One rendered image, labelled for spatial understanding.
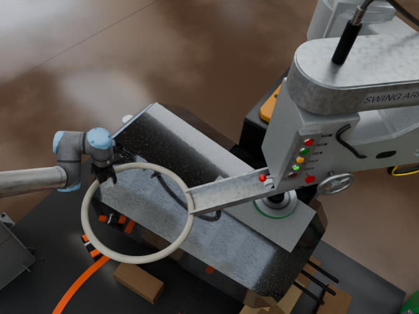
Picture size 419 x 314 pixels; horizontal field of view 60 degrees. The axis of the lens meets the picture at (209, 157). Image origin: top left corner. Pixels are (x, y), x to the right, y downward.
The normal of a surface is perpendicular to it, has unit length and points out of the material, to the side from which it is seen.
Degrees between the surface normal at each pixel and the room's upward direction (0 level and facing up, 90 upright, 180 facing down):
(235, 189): 16
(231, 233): 45
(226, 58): 0
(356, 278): 0
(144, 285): 0
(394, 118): 40
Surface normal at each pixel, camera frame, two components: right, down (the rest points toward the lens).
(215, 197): -0.20, -0.51
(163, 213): -0.34, 0.07
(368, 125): 0.00, -0.55
